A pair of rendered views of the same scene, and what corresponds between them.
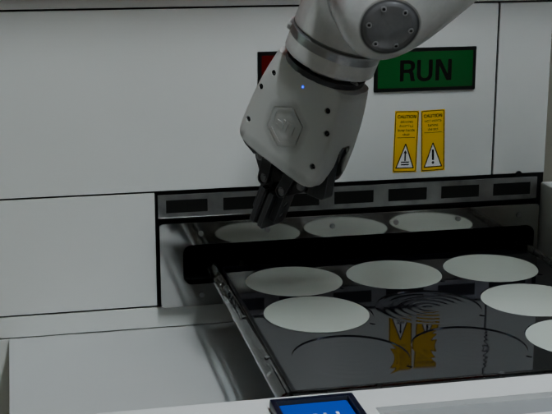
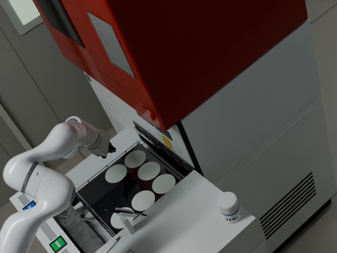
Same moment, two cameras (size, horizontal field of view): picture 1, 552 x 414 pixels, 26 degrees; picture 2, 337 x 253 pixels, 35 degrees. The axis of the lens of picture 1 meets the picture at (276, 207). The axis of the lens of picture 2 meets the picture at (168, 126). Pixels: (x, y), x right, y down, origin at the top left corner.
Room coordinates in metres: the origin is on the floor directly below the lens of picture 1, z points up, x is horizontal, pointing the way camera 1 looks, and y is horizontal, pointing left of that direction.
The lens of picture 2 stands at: (1.11, -1.73, 2.53)
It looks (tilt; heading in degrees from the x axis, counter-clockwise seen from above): 42 degrees down; 81
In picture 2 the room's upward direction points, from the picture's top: 24 degrees counter-clockwise
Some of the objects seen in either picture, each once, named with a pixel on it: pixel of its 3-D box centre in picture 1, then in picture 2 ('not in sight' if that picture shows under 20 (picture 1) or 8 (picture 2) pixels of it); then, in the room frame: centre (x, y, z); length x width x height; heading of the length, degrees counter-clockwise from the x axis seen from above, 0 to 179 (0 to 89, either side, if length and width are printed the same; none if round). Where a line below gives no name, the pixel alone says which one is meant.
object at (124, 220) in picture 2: not in sight; (128, 218); (1.04, -0.41, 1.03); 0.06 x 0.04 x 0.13; 12
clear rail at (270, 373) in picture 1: (244, 324); (107, 166); (1.06, 0.03, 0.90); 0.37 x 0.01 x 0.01; 12
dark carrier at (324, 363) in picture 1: (428, 310); (129, 187); (1.10, -0.15, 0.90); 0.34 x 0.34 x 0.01; 12
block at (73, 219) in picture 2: not in sight; (71, 220); (0.82, -0.14, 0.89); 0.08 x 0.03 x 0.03; 12
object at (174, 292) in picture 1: (353, 252); (165, 155); (1.30, -0.09, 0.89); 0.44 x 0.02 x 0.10; 102
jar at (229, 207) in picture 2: not in sight; (229, 207); (1.36, -0.59, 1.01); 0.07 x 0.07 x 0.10
